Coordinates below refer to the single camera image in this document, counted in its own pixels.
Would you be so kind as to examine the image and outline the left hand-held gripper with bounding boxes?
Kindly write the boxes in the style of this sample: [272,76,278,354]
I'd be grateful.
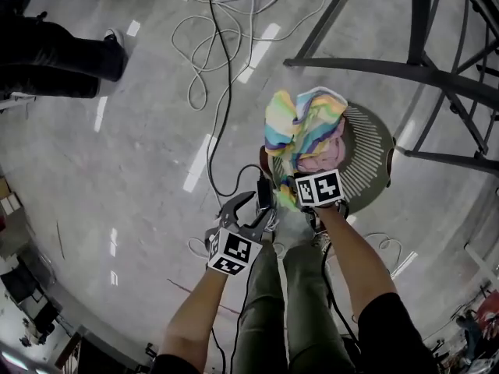
[205,190,272,278]

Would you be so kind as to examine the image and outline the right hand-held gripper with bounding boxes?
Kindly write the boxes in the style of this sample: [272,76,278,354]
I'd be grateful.
[292,168,351,231]

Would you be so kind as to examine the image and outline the pink garment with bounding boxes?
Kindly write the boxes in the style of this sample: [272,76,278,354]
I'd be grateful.
[296,121,348,175]

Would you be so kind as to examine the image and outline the rainbow striped garment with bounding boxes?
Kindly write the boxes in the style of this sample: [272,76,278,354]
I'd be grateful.
[264,86,349,213]

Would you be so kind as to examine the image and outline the grey metal drying rack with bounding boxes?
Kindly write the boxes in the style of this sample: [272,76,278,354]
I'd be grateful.
[283,0,499,178]

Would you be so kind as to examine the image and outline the person's left forearm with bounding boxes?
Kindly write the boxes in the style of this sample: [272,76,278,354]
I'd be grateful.
[157,266,229,360]

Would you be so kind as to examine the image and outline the person's right forearm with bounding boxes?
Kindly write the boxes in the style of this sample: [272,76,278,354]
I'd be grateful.
[317,204,397,321]

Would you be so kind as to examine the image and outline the black power adapter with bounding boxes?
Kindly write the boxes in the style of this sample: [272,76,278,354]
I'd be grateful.
[256,176,275,211]

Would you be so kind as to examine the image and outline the person's right sneaker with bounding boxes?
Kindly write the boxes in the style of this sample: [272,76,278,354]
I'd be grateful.
[311,230,333,253]

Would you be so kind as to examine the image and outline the dark red stool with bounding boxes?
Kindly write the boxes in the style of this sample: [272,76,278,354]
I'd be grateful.
[259,145,276,179]

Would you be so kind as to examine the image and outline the grey slatted laundry basket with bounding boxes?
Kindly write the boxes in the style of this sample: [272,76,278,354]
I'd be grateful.
[268,101,397,215]

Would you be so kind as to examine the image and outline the person's olive trousers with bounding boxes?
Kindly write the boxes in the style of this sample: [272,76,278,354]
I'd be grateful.
[229,242,358,374]

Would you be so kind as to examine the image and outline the person's black t-shirt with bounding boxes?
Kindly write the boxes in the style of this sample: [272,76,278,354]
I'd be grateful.
[150,292,441,374]

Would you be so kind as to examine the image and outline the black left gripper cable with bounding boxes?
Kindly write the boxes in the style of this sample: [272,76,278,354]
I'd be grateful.
[210,273,251,374]

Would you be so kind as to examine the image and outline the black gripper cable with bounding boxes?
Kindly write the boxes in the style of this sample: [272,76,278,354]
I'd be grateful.
[321,243,360,343]
[210,273,251,374]

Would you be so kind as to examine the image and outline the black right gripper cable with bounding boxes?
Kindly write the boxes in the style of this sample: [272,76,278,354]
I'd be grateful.
[321,243,360,343]

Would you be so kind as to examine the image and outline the black power cable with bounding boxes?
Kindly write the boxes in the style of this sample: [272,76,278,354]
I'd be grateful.
[207,0,267,199]

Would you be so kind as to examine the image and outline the tangled white power cable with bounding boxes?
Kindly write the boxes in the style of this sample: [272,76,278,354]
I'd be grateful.
[170,0,337,113]

